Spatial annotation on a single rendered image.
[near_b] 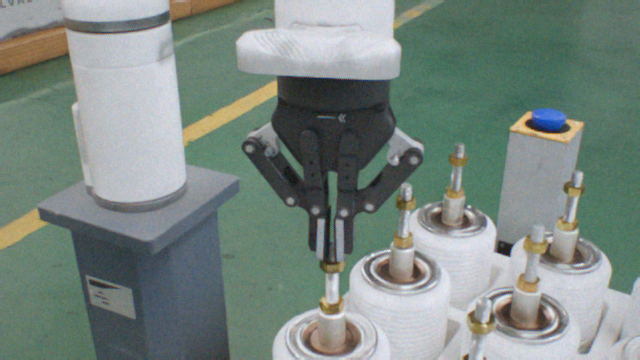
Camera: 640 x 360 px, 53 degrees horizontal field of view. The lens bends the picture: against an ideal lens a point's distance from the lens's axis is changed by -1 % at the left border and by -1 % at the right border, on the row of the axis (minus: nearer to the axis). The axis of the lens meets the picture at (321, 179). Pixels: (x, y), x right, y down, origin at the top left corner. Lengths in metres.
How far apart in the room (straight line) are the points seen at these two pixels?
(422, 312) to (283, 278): 0.48
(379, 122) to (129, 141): 0.26
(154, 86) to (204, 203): 0.13
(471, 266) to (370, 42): 0.39
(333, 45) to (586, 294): 0.40
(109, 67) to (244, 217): 0.68
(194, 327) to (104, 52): 0.30
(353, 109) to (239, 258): 0.72
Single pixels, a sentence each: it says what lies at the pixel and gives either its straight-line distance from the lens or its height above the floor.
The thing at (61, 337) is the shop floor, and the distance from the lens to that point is 1.00.
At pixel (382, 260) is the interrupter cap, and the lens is 0.63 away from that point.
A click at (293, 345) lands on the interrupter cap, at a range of 0.53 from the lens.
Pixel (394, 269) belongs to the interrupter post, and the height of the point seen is 0.26.
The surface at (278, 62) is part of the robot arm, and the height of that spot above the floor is 0.50.
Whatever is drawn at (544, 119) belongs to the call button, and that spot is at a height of 0.33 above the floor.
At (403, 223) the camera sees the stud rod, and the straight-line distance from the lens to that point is 0.58.
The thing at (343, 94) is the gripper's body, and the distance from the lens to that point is 0.39.
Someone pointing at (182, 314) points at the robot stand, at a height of 0.19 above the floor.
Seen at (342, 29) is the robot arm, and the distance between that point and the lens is 0.38.
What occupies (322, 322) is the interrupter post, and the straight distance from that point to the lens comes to 0.52.
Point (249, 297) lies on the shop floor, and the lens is 1.00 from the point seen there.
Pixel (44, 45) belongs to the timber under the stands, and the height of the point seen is 0.05.
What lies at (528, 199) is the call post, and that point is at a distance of 0.82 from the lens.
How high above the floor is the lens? 0.60
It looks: 26 degrees down
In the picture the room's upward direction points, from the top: straight up
